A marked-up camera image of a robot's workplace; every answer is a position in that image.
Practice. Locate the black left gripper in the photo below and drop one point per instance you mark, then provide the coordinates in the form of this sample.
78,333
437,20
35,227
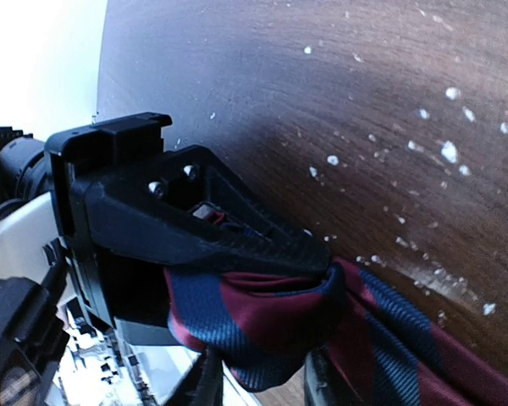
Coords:
184,208

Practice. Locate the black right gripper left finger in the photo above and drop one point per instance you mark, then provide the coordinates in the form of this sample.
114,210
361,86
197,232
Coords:
202,384

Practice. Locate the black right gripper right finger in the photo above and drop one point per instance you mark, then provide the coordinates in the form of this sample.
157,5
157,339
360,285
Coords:
323,384

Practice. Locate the red navy striped tie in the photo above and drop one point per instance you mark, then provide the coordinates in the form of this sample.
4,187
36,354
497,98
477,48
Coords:
381,346

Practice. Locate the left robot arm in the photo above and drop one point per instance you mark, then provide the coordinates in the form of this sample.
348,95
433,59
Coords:
24,175

